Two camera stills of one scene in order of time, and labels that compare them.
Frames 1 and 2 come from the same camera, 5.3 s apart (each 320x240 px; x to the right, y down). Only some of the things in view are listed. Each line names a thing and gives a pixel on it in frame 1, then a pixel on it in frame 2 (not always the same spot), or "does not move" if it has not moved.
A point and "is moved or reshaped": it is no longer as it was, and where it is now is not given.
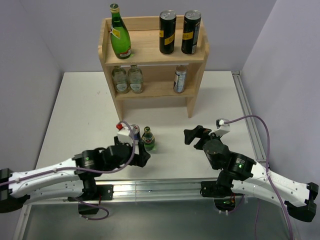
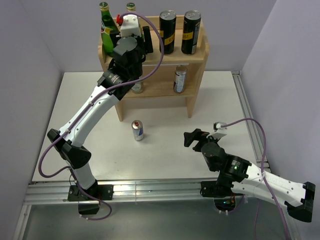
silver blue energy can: [180, 79] does not move
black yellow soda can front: [167, 21] does not move
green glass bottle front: [119, 35] is moved or reshaped
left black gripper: [140, 159] → [147, 41]
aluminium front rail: [144, 189] does not move
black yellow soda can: [191, 30] does not move
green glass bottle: [148, 139] → [130, 7]
